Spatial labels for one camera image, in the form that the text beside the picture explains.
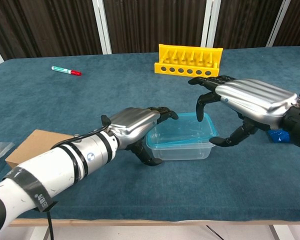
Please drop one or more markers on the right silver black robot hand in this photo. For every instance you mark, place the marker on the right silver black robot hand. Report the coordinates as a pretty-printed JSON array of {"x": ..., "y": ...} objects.
[{"x": 247, "y": 100}]

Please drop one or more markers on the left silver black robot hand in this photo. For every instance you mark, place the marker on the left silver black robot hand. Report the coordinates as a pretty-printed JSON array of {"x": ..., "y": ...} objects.
[{"x": 137, "y": 130}]

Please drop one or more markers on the clear teal plastic container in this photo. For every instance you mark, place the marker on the clear teal plastic container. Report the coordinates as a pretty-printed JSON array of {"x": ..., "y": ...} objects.
[{"x": 181, "y": 137}]

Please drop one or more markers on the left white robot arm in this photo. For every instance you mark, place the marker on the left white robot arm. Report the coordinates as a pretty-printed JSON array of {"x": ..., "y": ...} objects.
[{"x": 47, "y": 170}]

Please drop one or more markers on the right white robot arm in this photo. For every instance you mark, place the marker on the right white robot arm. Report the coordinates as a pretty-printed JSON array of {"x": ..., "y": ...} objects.
[{"x": 297, "y": 120}]

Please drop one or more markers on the brown cardboard box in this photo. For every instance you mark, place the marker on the brown cardboard box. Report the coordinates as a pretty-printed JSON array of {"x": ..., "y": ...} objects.
[{"x": 35, "y": 147}]

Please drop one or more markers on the blue table cloth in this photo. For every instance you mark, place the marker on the blue table cloth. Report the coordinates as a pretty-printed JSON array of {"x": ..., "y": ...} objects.
[{"x": 150, "y": 130}]

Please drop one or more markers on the blue wrapped packet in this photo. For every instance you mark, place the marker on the blue wrapped packet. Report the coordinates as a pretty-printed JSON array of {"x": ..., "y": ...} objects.
[{"x": 278, "y": 136}]

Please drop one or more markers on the yellow plastic tube rack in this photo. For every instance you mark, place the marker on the yellow plastic tube rack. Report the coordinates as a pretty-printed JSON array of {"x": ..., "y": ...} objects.
[{"x": 187, "y": 61}]

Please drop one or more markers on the green marker red cap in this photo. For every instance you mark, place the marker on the green marker red cap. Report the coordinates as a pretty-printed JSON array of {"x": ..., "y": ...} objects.
[{"x": 66, "y": 70}]

